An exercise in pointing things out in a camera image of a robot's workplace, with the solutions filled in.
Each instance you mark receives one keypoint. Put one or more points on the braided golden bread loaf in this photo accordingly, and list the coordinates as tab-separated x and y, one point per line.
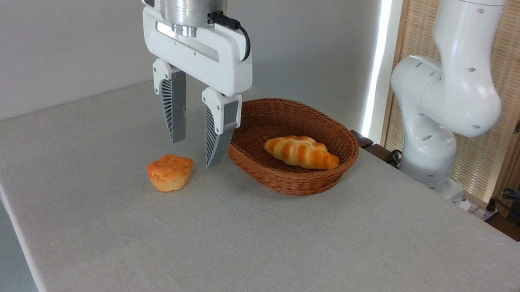
301	152

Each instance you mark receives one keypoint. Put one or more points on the dark wooden furniture edge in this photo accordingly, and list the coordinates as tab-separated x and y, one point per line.
364	140

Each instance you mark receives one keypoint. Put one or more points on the brown wicker basket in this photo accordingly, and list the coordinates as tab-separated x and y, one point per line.
285	181

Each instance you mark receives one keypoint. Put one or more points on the grey tablecloth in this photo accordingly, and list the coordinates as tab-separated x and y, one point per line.
276	257

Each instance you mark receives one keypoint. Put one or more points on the orange muffin bread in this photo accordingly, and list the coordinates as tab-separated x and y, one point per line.
168	172

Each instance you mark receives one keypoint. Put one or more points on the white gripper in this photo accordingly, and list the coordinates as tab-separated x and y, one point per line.
210	63

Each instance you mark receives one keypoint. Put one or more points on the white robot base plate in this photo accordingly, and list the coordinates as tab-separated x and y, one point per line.
455	194

